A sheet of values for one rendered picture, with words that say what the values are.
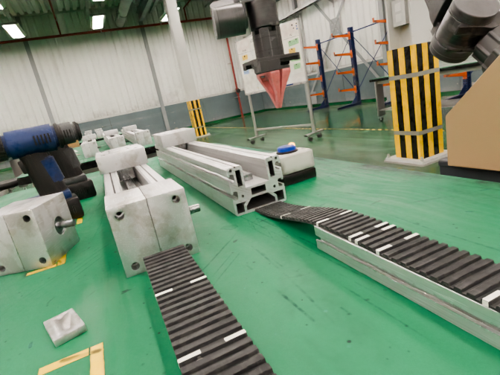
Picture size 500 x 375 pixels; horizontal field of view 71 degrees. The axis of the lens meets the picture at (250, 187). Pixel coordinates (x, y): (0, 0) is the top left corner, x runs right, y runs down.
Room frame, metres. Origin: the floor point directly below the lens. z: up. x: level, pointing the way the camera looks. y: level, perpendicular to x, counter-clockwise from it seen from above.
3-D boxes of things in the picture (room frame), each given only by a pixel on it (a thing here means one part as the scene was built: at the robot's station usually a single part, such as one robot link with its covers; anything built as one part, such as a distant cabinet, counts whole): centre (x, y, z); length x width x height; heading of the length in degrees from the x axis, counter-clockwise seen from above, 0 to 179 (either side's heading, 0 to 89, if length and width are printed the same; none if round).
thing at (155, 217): (0.48, 0.14, 0.83); 0.12 x 0.09 x 0.10; 111
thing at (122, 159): (0.89, 0.30, 0.87); 0.16 x 0.11 x 0.07; 21
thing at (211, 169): (0.96, 0.13, 0.82); 0.80 x 0.10 x 0.09; 21
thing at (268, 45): (0.74, -0.09, 1.05); 0.10 x 0.07 x 0.07; 111
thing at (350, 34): (10.55, -3.39, 1.10); 3.30 x 0.90 x 2.20; 21
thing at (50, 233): (0.57, 0.36, 0.83); 0.11 x 0.10 x 0.10; 90
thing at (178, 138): (1.19, 0.22, 0.87); 0.16 x 0.11 x 0.07; 21
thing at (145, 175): (0.89, 0.30, 0.82); 0.80 x 0.10 x 0.09; 21
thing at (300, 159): (0.74, -0.09, 0.81); 0.10 x 0.08 x 0.06; 111
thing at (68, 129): (1.00, 0.53, 0.89); 0.20 x 0.08 x 0.22; 119
